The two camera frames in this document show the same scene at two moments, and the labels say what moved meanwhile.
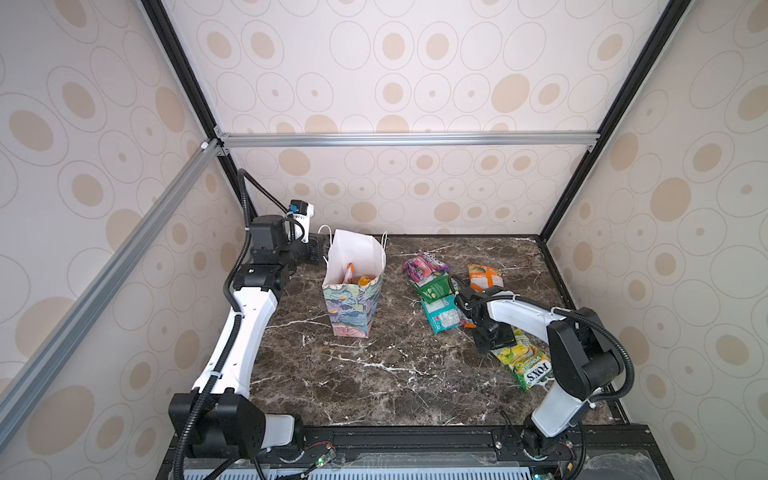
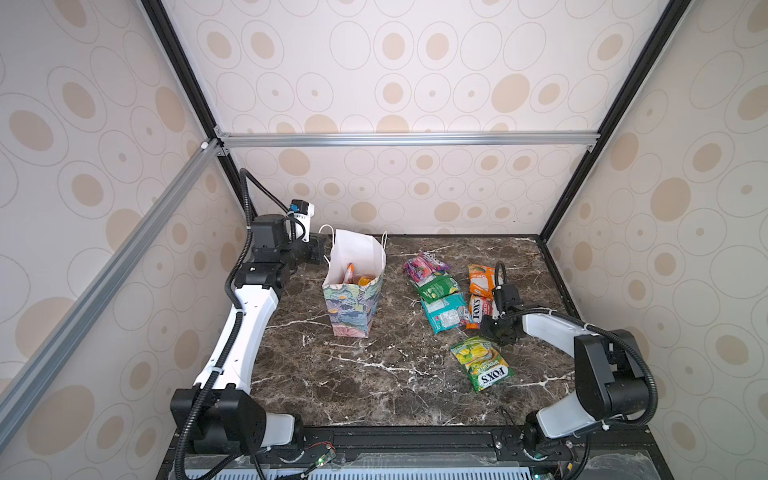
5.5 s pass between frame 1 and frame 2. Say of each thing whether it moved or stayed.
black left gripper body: stayed
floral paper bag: stayed
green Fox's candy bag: moved
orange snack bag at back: stayed
